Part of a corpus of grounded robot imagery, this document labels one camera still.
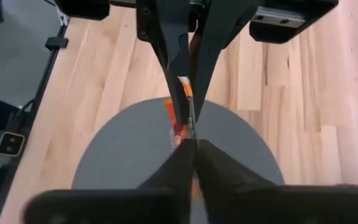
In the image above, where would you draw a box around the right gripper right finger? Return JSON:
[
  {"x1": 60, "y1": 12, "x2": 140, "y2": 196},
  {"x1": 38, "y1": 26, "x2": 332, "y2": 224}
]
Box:
[{"x1": 197, "y1": 139, "x2": 358, "y2": 224}]

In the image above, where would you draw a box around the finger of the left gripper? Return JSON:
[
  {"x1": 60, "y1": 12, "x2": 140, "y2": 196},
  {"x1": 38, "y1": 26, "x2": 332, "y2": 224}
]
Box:
[
  {"x1": 190, "y1": 0, "x2": 259, "y2": 122},
  {"x1": 136, "y1": 0, "x2": 190, "y2": 125}
]

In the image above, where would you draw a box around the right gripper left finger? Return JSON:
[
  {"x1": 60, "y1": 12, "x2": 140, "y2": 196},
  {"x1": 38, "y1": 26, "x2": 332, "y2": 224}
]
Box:
[{"x1": 23, "y1": 139, "x2": 196, "y2": 224}]

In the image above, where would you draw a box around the yellow tea packet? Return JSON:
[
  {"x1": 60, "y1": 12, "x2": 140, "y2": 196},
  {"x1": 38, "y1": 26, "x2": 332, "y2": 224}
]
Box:
[{"x1": 162, "y1": 75, "x2": 202, "y2": 200}]

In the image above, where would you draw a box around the round grey woven mat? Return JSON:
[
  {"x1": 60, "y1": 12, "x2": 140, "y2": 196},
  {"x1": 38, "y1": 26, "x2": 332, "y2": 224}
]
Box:
[{"x1": 71, "y1": 96, "x2": 285, "y2": 191}]

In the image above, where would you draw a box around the black metal table frame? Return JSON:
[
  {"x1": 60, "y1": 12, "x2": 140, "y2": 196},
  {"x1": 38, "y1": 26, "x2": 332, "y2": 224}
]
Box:
[{"x1": 0, "y1": 18, "x2": 71, "y2": 224}]

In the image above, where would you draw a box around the small black depth camera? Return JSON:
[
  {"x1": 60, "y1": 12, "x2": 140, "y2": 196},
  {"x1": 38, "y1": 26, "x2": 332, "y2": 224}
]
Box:
[{"x1": 0, "y1": 130, "x2": 26, "y2": 158}]

